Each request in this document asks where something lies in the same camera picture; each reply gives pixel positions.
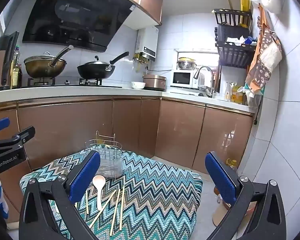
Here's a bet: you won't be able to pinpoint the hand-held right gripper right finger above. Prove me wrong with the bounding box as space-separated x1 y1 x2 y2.
204 151 287 240

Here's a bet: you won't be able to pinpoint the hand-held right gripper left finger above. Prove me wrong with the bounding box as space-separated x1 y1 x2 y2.
19 150 102 240

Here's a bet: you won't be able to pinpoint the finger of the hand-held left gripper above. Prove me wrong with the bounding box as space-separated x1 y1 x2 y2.
0 117 11 134
0 126 36 149

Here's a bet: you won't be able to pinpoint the clear wire utensil holder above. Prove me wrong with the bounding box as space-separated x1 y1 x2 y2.
84 131 124 178

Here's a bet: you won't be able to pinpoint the white ceramic spoon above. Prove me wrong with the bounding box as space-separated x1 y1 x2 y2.
92 175 106 210
37 177 61 213

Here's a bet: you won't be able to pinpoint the yellow oil bottle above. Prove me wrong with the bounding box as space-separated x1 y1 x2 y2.
226 158 238 172

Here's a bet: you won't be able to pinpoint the cardboard piece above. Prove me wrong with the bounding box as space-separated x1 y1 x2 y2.
212 200 232 227

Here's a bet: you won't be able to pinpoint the brown thermos jug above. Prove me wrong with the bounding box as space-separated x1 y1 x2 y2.
0 31 20 89

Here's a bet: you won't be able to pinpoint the black gas stove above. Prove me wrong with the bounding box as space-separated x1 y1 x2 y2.
20 77 123 88

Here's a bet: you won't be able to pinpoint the clear oil bottle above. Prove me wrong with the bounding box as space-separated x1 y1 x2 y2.
11 45 22 88

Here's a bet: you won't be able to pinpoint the zigzag knitted cloth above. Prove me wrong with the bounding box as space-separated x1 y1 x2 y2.
19 148 203 240

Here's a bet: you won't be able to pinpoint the brass wok with lid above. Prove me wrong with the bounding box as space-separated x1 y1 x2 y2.
24 45 74 78

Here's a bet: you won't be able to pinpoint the yellow detergent bottle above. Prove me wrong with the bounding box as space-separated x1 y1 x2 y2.
231 85 244 104

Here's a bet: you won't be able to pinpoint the black wok with lid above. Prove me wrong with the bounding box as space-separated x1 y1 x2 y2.
77 51 129 80

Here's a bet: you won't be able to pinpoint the steel kitchen faucet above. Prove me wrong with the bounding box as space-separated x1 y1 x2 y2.
193 66 215 98

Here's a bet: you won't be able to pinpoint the white microwave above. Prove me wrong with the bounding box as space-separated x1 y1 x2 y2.
170 70 199 89

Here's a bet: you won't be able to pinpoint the brown rice cooker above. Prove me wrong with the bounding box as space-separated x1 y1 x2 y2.
143 74 167 91

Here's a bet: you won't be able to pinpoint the stacked steel bowls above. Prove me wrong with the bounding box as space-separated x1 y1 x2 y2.
177 57 197 70

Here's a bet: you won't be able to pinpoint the brown patterned apron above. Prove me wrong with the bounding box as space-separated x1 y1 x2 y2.
245 4 283 94

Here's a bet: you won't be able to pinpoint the black dish rack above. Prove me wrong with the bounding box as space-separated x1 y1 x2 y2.
212 8 257 68

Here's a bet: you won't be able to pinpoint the black range hood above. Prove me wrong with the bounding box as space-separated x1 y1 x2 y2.
22 0 137 53

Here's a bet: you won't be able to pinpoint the white rag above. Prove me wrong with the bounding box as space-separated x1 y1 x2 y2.
226 36 245 46

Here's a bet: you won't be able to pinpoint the white water heater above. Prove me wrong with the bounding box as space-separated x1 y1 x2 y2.
136 26 159 62

